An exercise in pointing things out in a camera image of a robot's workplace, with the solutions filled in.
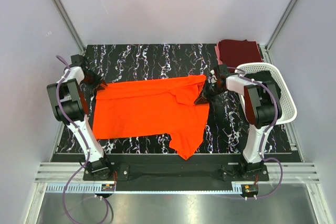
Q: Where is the aluminium frame post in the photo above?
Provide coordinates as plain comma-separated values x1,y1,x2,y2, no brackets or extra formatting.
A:
265,0,299,50
52,0,86,53

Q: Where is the folded pink t shirt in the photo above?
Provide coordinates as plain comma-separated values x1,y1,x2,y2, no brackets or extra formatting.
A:
215,45,223,65

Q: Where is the left aluminium frame post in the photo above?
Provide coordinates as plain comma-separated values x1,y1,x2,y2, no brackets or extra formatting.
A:
52,0,86,53

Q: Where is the right aluminium frame post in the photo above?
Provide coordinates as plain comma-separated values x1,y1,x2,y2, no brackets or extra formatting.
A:
265,0,299,50

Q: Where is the white plastic laundry basket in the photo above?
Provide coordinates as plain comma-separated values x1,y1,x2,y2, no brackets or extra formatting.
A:
237,62,297,125

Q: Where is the black t shirt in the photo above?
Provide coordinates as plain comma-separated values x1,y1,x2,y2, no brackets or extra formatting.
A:
254,70,281,99

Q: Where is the aluminium front rail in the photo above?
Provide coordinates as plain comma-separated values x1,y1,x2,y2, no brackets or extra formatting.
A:
35,162,320,184

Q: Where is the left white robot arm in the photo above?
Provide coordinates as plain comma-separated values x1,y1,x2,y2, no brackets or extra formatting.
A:
47,54,113,180

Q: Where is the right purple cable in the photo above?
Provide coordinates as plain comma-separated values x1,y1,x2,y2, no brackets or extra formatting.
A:
233,68,284,200

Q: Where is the purple cable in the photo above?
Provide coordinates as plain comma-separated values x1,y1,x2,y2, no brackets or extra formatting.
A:
56,55,114,224
233,68,284,200

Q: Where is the white slotted cable duct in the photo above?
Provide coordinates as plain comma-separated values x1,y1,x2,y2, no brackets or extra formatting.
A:
46,183,242,195

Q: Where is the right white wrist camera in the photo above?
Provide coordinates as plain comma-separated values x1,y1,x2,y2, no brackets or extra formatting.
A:
208,70,224,87

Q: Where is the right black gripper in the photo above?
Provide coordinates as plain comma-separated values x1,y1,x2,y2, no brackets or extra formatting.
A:
194,80,225,105

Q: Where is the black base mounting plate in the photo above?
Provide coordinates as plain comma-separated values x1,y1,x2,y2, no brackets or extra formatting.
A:
83,154,269,182

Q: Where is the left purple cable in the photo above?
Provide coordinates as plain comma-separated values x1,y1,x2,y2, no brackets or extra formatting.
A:
56,55,114,224

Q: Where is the orange t shirt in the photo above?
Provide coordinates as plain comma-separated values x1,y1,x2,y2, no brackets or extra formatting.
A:
93,74,209,160

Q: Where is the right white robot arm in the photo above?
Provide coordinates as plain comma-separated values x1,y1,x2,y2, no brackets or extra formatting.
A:
194,64,282,180

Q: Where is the folded maroon t shirt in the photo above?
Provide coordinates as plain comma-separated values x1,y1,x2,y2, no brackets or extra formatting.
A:
216,39,262,73

